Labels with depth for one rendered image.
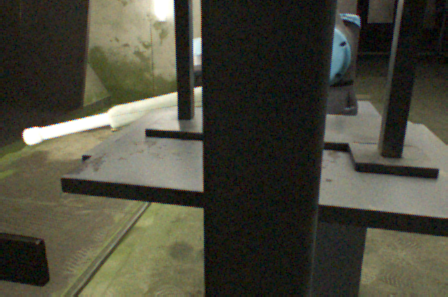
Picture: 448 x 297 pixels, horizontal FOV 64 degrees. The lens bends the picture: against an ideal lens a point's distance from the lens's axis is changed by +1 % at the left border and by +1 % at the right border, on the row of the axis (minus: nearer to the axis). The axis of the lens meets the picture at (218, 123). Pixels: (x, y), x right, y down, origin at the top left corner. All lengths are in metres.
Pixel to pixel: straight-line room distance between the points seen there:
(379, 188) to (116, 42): 3.35
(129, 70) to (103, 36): 0.39
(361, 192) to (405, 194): 0.03
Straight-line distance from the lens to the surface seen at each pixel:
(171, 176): 0.28
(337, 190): 0.27
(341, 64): 0.82
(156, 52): 3.39
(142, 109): 0.71
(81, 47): 1.83
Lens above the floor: 0.91
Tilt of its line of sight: 17 degrees down
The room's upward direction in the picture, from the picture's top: straight up
